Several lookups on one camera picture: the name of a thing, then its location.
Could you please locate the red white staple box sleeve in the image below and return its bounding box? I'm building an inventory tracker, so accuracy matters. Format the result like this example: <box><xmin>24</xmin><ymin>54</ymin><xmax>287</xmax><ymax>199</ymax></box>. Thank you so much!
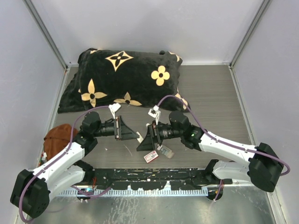
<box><xmin>143</xmin><ymin>150</ymin><xmax>159</xmax><ymax>163</ymax></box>

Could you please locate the staple box tray with staples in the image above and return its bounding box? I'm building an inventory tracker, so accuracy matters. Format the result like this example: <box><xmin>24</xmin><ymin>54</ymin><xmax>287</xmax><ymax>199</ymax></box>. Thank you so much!
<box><xmin>157</xmin><ymin>145</ymin><xmax>174</xmax><ymax>159</ymax></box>

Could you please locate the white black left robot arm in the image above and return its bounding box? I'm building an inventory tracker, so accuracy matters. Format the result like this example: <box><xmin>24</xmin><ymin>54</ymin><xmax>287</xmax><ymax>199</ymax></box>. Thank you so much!
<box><xmin>10</xmin><ymin>112</ymin><xmax>139</xmax><ymax>223</ymax></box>

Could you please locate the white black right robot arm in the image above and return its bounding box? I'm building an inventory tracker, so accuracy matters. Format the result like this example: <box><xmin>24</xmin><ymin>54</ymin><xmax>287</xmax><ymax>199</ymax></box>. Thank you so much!
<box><xmin>137</xmin><ymin>111</ymin><xmax>284</xmax><ymax>192</ymax></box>

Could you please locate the black floral pattern pillow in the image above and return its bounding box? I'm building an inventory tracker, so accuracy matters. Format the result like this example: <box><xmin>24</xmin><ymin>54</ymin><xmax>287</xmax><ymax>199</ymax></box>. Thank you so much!
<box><xmin>58</xmin><ymin>48</ymin><xmax>189</xmax><ymax>113</ymax></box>

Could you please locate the brown crumpled cloth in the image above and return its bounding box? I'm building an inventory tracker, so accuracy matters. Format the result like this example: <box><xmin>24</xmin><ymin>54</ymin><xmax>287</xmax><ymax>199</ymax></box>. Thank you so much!
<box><xmin>43</xmin><ymin>124</ymin><xmax>71</xmax><ymax>161</ymax></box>

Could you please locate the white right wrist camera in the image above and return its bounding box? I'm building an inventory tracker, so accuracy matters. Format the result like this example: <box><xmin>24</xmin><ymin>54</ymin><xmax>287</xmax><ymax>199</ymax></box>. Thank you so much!
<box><xmin>148</xmin><ymin>105</ymin><xmax>161</xmax><ymax>124</ymax></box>

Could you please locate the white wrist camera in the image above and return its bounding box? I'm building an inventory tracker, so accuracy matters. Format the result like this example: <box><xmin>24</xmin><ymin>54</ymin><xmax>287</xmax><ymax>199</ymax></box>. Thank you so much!
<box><xmin>148</xmin><ymin>105</ymin><xmax>161</xmax><ymax>124</ymax></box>
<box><xmin>108</xmin><ymin>103</ymin><xmax>121</xmax><ymax>119</ymax></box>

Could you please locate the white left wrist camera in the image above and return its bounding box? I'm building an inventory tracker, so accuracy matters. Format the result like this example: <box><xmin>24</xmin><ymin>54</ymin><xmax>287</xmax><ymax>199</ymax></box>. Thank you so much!
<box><xmin>108</xmin><ymin>103</ymin><xmax>121</xmax><ymax>119</ymax></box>

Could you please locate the white slotted cable duct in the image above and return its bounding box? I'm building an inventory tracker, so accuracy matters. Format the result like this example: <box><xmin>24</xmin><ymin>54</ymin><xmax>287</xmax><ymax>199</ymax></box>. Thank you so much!
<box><xmin>58</xmin><ymin>187</ymin><xmax>208</xmax><ymax>197</ymax></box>

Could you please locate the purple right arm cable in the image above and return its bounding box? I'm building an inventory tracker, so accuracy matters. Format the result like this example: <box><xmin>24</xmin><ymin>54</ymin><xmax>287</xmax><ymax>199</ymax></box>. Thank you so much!
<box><xmin>156</xmin><ymin>95</ymin><xmax>291</xmax><ymax>176</ymax></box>

